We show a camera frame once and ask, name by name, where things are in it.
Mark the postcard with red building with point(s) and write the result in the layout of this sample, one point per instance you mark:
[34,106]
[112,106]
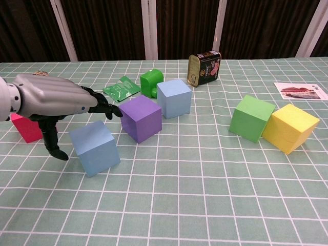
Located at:
[299,91]

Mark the purple foam cube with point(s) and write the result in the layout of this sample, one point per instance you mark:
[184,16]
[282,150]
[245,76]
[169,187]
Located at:
[141,118]

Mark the light blue foam cube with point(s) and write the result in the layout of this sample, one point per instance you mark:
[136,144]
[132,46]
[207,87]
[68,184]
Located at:
[97,151]
[174,98]

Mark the yellow foam cube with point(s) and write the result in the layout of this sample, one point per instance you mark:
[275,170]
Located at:
[289,128]

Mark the white metal frame post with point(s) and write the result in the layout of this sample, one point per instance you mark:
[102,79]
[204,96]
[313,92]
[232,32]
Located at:
[315,25]
[150,30]
[64,33]
[219,25]

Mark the green foam cube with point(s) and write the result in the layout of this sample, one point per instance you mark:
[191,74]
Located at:
[249,118]

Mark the green foil sachet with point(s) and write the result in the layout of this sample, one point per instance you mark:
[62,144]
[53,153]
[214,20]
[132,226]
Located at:
[120,89]

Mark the pink foam cube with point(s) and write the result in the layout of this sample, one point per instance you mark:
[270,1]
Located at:
[27,130]

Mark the green plastic building brick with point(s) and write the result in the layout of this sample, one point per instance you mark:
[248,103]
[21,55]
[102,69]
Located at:
[150,82]

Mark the black luncheon meat tin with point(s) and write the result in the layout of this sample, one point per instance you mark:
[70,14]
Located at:
[205,69]

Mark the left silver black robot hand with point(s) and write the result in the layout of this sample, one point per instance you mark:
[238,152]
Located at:
[51,97]

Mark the green checked tablecloth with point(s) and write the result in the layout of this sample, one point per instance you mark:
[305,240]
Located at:
[205,192]

